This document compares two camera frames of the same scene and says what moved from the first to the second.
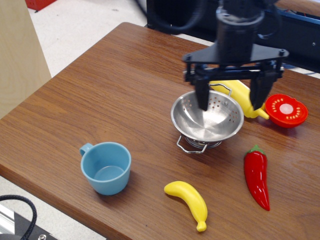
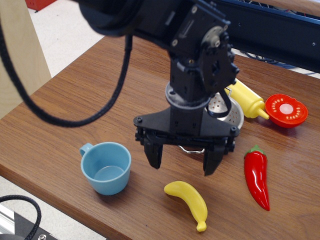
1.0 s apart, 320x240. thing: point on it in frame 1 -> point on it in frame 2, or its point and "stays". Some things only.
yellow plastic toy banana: [186, 191] stays
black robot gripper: [235, 53] -> [185, 123]
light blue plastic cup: [106, 166] stays
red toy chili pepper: [256, 167] stays
